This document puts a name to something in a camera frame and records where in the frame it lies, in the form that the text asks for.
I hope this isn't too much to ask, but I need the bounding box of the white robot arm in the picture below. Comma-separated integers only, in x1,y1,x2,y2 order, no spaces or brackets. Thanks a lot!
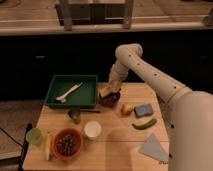
109,43,213,171

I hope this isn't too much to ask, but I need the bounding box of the white plastic fork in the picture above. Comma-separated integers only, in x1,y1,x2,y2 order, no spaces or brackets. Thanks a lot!
55,82,83,103

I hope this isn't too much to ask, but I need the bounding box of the white cup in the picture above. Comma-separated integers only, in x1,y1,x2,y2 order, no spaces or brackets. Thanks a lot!
84,121,102,140

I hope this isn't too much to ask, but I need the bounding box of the blue sponge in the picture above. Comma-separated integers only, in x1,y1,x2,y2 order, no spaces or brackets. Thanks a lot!
134,104,153,118

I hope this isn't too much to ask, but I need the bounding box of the yellow banana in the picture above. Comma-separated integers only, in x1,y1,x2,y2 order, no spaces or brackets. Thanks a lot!
45,133,52,161

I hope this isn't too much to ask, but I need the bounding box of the green plastic tray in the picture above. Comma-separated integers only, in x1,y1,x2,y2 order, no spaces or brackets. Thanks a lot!
45,75,98,109

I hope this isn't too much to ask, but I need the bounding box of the grey folded cloth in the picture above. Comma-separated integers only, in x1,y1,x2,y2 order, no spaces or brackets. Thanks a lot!
138,133,169,163

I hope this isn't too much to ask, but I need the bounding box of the green plastic cup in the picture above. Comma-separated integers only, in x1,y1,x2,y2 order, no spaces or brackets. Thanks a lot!
26,128,43,146

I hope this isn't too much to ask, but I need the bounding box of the small orange fruit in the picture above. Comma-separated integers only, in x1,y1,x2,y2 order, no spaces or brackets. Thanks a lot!
121,104,133,116

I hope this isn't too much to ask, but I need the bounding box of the purple bowl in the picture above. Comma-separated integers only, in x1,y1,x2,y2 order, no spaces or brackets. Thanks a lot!
99,92,120,107

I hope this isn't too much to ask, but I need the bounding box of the wooden block eraser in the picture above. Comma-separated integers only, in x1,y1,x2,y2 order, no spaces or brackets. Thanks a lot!
100,87,116,98

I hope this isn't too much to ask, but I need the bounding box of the green chili pepper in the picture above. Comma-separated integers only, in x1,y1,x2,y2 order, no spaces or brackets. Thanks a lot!
132,118,157,130

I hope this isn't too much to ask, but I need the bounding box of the orange bowl with beads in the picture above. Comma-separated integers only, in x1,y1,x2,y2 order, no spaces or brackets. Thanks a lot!
51,128,83,161

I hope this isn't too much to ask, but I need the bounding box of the wooden stool frame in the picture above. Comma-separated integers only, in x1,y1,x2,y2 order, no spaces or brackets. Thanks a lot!
55,0,134,31

